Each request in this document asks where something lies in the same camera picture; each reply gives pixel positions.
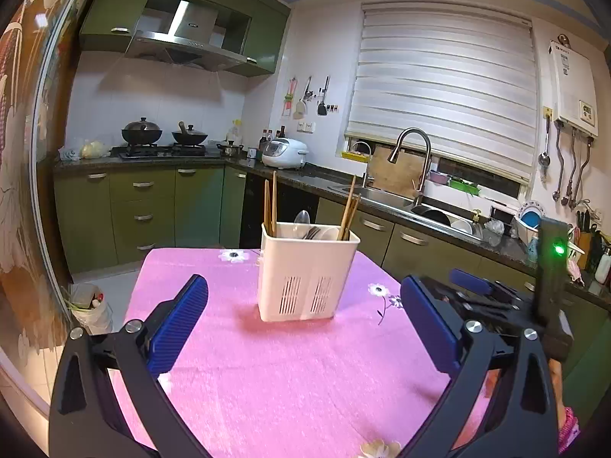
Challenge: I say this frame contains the green lower base cabinets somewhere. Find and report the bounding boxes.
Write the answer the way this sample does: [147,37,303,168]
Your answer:
[53,164,611,392]

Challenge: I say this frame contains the white zebra window blind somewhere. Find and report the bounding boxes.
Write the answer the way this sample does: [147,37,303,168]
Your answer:
[345,2,538,184]

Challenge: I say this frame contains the white rice cooker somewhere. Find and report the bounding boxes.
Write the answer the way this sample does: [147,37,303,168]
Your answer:
[262,137,309,169]

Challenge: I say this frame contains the pink floral tablecloth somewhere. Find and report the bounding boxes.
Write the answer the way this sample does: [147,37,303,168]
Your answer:
[108,246,493,458]

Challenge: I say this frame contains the black wok with lid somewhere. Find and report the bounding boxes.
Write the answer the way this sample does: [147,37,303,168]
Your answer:
[121,117,163,146]

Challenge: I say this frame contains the wooden cutting board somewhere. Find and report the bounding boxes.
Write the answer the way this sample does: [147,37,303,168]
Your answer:
[369,145,422,198]

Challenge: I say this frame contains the black gas stove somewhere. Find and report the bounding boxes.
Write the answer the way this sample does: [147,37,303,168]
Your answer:
[111,144,207,159]

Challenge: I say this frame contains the white wall water heater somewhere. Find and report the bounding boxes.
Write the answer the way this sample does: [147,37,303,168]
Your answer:
[548,40,598,139]

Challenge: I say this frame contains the hanging metal ladle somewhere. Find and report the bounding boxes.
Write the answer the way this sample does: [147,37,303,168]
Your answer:
[538,114,551,172]

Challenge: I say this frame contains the white garbage bag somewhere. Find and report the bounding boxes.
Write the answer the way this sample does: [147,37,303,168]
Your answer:
[67,283,113,335]

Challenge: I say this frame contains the wooden chopstick in holder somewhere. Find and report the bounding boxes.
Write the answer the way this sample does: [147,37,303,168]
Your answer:
[336,175,356,241]
[343,195,360,241]
[263,179,272,236]

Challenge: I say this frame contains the black pot with lid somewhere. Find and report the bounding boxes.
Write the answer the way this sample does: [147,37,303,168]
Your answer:
[172,121,207,146]

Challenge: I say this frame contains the floral glass sliding door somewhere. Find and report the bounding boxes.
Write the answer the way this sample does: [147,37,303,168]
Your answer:
[1,0,90,398]

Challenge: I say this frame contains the brown wooden chopstick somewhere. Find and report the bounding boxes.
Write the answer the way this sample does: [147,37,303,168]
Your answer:
[270,171,278,237]

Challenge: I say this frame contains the green upper wall cabinets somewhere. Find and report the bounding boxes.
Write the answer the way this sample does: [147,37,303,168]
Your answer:
[80,0,290,77]

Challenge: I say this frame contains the dark granite countertop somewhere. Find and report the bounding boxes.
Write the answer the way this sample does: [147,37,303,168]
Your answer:
[52,152,611,297]

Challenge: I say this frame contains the stainless steel sink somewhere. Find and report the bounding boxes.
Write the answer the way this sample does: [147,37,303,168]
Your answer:
[354,186,483,241]

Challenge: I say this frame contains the steel range hood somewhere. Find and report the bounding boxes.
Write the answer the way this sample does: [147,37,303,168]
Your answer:
[125,0,250,71]

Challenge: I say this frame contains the metal spoon in holder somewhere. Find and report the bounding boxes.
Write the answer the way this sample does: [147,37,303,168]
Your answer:
[293,210,312,239]

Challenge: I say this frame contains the steel gooseneck kitchen faucet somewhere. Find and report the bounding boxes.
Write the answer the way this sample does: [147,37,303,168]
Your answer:
[387,127,432,207]

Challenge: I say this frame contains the white plastic utensil holder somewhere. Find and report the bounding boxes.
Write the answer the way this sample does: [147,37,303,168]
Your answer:
[258,222,360,323]

